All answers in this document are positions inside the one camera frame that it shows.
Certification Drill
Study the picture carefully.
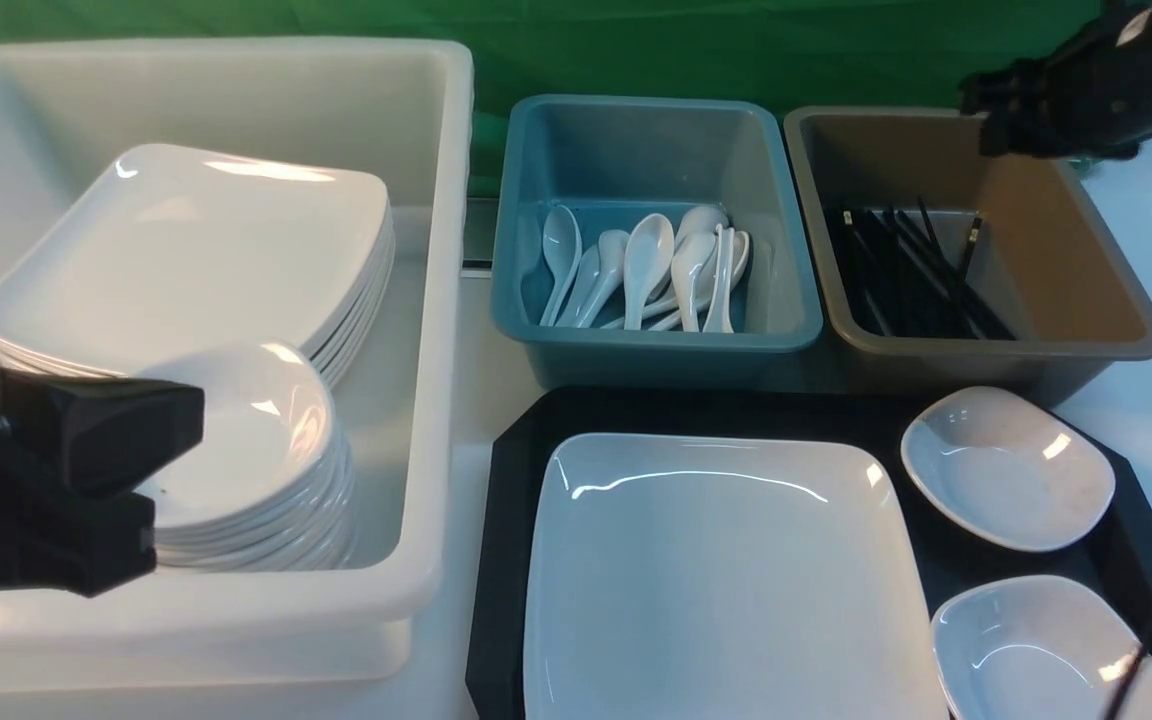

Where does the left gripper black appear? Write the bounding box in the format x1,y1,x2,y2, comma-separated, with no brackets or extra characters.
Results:
0,366,206,597

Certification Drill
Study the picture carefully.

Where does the white ceramic spoon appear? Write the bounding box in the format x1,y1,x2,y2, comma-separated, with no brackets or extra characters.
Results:
670,232,717,332
556,229,630,328
623,213,675,331
702,227,750,333
540,204,582,325

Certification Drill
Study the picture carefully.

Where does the large white plastic tub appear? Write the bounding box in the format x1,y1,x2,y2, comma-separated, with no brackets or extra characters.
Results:
0,37,473,694

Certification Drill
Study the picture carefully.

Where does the large white rice plate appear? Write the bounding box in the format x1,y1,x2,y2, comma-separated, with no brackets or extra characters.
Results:
522,433,950,719

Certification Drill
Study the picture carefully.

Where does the brown plastic bin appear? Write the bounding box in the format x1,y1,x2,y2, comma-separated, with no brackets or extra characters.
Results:
783,108,1152,404

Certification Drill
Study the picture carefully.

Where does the top white small bowl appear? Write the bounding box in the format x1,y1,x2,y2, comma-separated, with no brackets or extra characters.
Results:
134,340,340,533

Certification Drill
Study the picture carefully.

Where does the black serving tray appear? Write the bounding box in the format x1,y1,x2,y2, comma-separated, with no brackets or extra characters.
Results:
465,387,1152,719

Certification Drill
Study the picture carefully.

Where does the stack of white small bowls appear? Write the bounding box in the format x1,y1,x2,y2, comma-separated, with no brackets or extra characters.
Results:
131,400,357,573

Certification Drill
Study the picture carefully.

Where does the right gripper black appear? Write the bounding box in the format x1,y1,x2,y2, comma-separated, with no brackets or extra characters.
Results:
960,1,1152,161

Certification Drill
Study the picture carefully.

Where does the bundle of black chopsticks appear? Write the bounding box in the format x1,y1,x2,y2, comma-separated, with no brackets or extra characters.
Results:
826,199,1016,341

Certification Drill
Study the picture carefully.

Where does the teal plastic bin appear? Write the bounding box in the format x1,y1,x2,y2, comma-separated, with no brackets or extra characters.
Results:
492,94,823,389

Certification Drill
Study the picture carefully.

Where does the white side bowl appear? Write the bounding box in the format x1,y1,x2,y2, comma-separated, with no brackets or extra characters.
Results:
900,386,1116,553
931,575,1140,719

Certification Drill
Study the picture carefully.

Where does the green backdrop cloth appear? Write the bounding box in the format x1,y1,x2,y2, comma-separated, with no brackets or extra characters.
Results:
0,1,1102,196

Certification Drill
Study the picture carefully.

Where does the stack of white square plates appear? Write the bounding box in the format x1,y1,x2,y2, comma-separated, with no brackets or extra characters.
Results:
0,206,397,388

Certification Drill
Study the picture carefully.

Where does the top white square plate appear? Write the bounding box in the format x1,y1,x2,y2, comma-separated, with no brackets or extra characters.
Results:
0,143,393,372

